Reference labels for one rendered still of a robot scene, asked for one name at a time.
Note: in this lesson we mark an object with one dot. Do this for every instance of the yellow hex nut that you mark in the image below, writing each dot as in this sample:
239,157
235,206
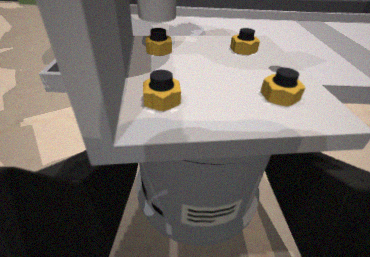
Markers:
158,47
162,100
279,94
245,47

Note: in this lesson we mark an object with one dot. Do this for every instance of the grey metal l-shaped bracket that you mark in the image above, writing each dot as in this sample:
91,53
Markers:
222,112

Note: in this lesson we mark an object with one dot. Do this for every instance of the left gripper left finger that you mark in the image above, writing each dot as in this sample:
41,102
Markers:
76,214

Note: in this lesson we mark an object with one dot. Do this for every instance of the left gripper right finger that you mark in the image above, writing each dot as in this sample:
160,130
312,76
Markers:
325,202

